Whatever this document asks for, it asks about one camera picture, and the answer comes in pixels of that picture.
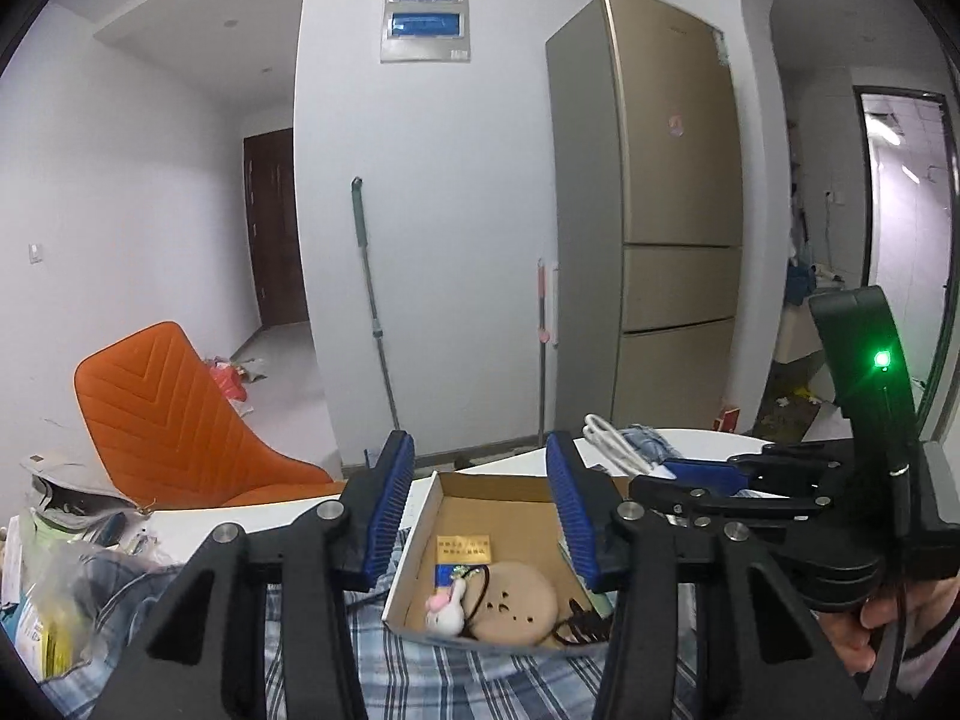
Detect white cable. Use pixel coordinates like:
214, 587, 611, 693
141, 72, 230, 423
581, 413, 659, 478

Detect person right hand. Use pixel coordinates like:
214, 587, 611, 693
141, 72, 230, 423
817, 577, 958, 674

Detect yellow snack box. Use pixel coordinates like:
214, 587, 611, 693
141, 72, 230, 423
436, 535, 493, 566

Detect green paper card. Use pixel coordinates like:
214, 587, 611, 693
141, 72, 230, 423
558, 538, 617, 619

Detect blue yellow small packet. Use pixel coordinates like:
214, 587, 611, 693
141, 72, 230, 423
434, 562, 470, 589

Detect round beige plush face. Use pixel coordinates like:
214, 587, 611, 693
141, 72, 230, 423
462, 561, 558, 647

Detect shallow cardboard box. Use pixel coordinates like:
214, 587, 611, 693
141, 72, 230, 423
382, 473, 607, 656

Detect red trash pile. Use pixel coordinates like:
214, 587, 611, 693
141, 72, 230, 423
203, 358, 267, 418

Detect orange chair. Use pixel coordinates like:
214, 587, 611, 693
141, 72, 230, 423
73, 322, 343, 511

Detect blue plaid shirt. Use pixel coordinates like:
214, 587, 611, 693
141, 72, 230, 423
44, 553, 706, 720

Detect gold refrigerator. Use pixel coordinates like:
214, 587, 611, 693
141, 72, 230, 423
545, 0, 743, 433

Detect clear plastic bag clutter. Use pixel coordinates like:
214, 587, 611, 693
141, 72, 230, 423
2, 454, 169, 681

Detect dark brown door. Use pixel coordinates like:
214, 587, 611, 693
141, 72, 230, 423
244, 128, 309, 327

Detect black hair tie cords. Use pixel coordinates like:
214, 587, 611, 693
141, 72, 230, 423
551, 596, 614, 647

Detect pink handled broom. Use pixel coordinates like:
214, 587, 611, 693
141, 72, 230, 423
535, 259, 553, 444

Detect green handled mop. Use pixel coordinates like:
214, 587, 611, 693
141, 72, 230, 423
350, 176, 402, 429

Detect wall electrical panel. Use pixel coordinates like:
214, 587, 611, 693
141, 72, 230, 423
381, 0, 472, 64

